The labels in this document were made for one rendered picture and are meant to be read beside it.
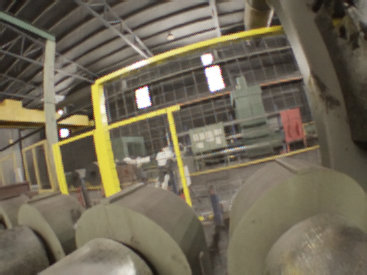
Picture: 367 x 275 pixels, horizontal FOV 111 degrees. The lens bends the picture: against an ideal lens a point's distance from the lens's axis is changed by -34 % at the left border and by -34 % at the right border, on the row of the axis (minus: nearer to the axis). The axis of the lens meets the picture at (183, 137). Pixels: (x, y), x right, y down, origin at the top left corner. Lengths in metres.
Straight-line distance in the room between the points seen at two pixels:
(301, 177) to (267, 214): 0.07
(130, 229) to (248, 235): 0.20
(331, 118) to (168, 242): 0.44
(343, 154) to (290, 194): 0.26
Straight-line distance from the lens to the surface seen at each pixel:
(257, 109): 10.65
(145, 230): 0.34
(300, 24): 0.55
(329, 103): 0.50
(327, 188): 0.32
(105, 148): 1.06
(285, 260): 0.24
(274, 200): 0.29
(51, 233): 0.56
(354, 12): 0.45
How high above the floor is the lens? 1.35
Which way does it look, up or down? 3 degrees up
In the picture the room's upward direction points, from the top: 12 degrees counter-clockwise
